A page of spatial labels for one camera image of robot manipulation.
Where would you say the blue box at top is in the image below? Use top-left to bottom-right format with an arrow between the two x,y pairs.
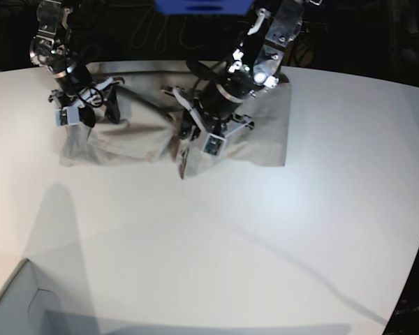
154,0 -> 253,15

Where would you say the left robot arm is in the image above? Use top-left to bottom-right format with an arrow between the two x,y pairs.
161,1 -> 321,179

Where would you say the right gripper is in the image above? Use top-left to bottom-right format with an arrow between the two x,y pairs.
48,77 -> 123,128

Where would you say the beige t-shirt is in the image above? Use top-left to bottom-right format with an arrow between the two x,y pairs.
59,67 -> 292,178

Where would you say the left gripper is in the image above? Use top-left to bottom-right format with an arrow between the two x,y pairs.
161,86 -> 255,180

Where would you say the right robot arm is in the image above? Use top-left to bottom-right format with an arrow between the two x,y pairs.
29,1 -> 124,128

